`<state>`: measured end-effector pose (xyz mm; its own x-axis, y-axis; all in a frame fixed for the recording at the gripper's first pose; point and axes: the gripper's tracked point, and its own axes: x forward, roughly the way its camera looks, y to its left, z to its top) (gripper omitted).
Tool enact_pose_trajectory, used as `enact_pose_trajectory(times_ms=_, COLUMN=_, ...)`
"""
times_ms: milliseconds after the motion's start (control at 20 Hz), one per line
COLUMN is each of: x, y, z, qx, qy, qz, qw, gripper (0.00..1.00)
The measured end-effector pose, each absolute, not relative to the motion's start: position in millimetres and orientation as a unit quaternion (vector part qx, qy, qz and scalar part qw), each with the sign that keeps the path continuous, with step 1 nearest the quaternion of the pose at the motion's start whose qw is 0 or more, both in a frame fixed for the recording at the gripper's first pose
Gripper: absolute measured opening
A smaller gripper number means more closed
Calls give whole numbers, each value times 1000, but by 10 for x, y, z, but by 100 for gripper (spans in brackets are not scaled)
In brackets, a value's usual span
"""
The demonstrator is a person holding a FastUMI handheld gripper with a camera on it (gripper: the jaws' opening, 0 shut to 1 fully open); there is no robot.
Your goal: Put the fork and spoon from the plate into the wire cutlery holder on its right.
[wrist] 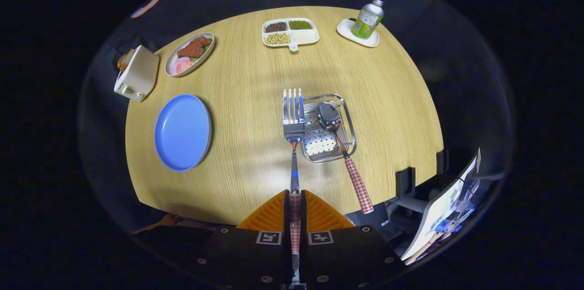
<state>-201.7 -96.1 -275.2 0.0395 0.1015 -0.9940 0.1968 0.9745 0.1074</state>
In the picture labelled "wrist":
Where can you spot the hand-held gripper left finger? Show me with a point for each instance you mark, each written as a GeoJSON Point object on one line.
{"type": "Point", "coordinates": [287, 217]}

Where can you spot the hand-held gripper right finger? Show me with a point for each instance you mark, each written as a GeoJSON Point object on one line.
{"type": "Point", "coordinates": [303, 217]}

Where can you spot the black table clamp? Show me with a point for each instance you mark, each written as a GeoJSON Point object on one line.
{"type": "Point", "coordinates": [442, 161]}
{"type": "Point", "coordinates": [405, 181]}

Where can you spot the brown curved wooden piece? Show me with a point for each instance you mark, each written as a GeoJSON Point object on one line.
{"type": "Point", "coordinates": [159, 223]}

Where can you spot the blue round plate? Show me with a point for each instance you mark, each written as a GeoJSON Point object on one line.
{"type": "Point", "coordinates": [182, 132]}

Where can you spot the white flat board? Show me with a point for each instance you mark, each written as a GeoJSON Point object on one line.
{"type": "Point", "coordinates": [438, 212]}

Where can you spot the pile of yellow soybeans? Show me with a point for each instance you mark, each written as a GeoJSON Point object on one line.
{"type": "Point", "coordinates": [277, 38]}

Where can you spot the white divided dish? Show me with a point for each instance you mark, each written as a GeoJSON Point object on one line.
{"type": "Point", "coordinates": [305, 37]}

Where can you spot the oval plate with food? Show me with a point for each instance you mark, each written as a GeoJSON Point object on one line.
{"type": "Point", "coordinates": [205, 55]}

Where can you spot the pink ham slices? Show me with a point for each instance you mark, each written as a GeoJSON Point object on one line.
{"type": "Point", "coordinates": [182, 65]}

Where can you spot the pile of dark red beans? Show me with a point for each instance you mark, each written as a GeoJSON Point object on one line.
{"type": "Point", "coordinates": [276, 27]}

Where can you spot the small white tray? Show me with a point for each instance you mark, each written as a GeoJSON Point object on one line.
{"type": "Point", "coordinates": [346, 30]}

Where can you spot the pile of green mung beans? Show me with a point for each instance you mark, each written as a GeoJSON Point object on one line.
{"type": "Point", "coordinates": [300, 25]}

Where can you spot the brown meat slices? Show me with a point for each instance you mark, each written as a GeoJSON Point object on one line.
{"type": "Point", "coordinates": [194, 48]}

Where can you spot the green drink can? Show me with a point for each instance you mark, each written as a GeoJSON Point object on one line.
{"type": "Point", "coordinates": [366, 21]}

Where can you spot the cream white toaster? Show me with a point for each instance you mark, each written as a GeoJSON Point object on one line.
{"type": "Point", "coordinates": [139, 73]}

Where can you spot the brown toast slice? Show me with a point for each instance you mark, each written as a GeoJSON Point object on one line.
{"type": "Point", "coordinates": [124, 59]}

